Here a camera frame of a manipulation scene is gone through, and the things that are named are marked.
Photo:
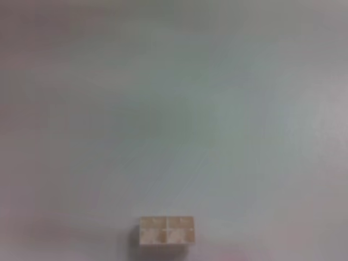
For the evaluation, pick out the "translucent white building brick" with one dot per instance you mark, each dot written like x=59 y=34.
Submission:
x=167 y=231

